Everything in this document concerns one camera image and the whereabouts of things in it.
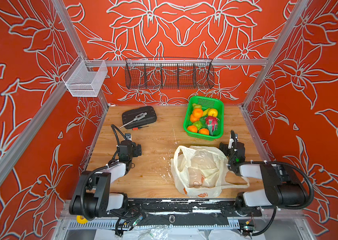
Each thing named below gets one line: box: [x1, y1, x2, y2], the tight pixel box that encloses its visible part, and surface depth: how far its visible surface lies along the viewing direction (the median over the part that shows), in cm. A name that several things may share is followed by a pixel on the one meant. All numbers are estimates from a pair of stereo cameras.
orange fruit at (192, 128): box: [187, 125, 198, 133], surface depth 99 cm
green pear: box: [192, 103, 202, 109], surface depth 113 cm
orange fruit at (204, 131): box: [198, 128, 210, 136], surface depth 99 cm
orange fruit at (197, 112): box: [193, 108, 203, 118], surface depth 105 cm
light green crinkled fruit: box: [193, 120, 203, 131], surface depth 102 cm
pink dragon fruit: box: [205, 115, 220, 136], surface depth 100 cm
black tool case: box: [122, 106, 157, 130], surface depth 106 cm
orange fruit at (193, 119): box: [190, 114, 200, 123], surface depth 108 cm
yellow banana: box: [202, 108, 211, 117], surface depth 112 cm
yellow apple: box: [207, 108, 218, 117], surface depth 109 cm
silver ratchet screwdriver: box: [119, 112, 148, 128], surface depth 105 cm
